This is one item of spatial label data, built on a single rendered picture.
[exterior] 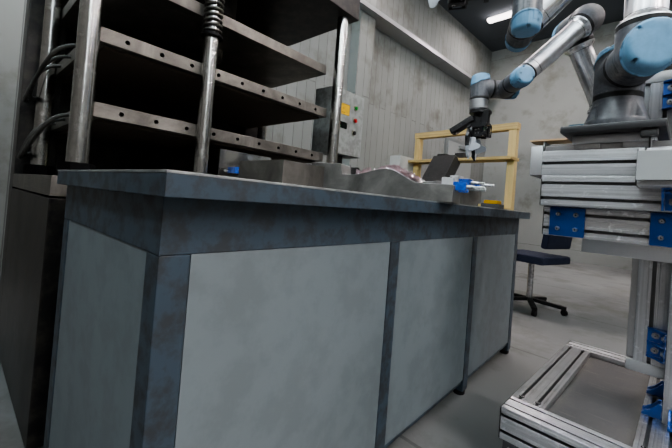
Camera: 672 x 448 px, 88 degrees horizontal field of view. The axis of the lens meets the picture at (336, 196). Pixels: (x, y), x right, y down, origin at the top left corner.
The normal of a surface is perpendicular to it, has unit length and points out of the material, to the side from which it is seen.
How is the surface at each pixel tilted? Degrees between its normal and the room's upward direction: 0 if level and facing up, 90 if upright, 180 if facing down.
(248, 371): 90
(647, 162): 90
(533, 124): 90
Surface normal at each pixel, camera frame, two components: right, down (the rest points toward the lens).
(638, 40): -0.34, 0.09
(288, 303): 0.74, 0.05
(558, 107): -0.71, -0.07
